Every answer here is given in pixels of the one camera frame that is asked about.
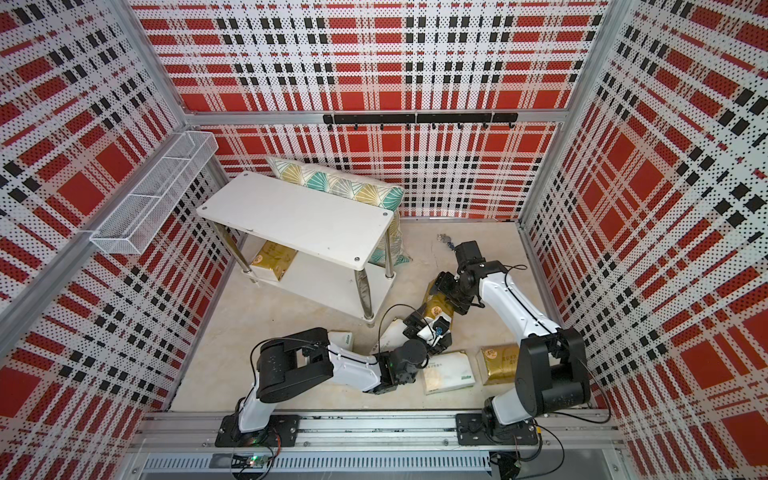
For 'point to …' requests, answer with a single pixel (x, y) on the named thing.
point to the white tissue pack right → (448, 371)
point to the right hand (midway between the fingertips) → (441, 296)
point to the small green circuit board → (249, 461)
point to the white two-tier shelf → (327, 248)
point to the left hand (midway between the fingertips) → (438, 311)
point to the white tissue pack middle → (392, 336)
